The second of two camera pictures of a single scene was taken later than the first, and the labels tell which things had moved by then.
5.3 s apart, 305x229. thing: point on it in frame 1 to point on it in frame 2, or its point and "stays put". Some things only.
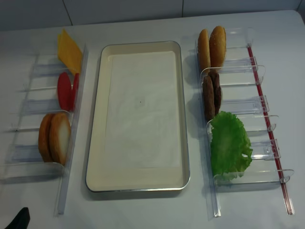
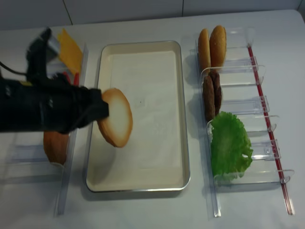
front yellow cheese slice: [68, 53] stays put
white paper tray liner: [142, 120] stays put
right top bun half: [217, 46] stays put
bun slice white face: [60, 134] to [117, 127]
